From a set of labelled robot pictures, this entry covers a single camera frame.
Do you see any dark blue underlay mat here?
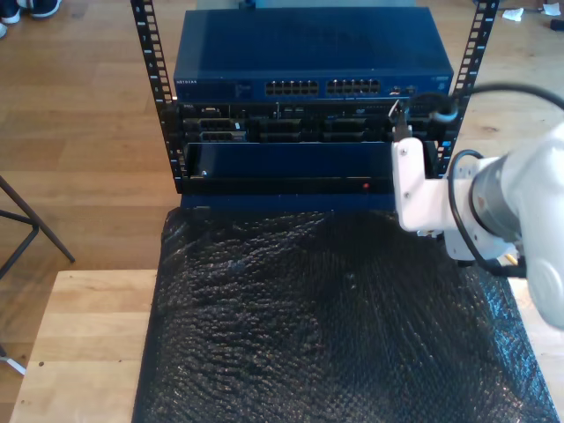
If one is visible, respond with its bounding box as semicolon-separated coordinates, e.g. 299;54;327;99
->
130;193;400;423

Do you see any dark shoe white sole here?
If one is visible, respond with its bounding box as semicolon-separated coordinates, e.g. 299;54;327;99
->
17;0;63;19
0;4;22;26

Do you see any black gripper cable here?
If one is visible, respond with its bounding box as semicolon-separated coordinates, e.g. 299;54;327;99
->
447;148;529;278

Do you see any rack unit with red light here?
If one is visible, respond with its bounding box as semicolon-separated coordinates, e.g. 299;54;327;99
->
182;140;442;196

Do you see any blue network switch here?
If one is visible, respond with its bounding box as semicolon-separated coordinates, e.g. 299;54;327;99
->
173;7;455;103

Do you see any black perforated rack post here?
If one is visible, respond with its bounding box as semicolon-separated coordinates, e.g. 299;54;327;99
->
130;0;185;195
434;0;501;182

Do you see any black camera cable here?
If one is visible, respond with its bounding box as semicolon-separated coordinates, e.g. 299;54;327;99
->
386;83;564;143

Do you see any black rack server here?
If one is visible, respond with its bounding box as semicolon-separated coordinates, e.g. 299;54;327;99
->
160;100;453;145

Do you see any black bubble wrap mat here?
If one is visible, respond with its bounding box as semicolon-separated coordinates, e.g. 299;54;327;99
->
131;203;560;423

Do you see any white floor strip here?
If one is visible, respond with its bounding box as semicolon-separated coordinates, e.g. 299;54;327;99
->
0;355;28;376

